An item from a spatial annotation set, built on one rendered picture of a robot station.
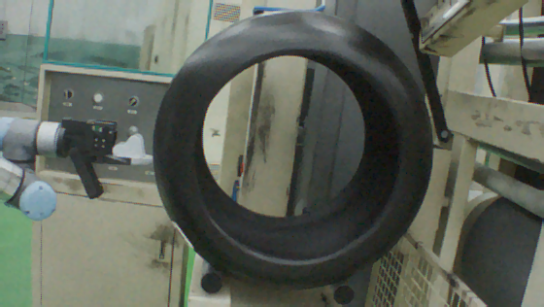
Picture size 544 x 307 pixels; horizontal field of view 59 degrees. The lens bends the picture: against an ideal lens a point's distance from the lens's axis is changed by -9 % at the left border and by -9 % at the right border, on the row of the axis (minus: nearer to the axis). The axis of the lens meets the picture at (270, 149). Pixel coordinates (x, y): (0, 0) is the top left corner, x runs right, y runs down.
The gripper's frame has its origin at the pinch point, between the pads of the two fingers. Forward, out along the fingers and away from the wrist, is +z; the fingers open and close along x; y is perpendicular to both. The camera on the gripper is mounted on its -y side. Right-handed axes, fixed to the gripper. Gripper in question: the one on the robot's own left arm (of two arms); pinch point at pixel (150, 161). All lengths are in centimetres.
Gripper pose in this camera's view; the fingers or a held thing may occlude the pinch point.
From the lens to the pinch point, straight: 112.7
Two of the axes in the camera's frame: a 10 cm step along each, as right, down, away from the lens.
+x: -0.7, -1.7, 9.8
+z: 9.9, 1.2, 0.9
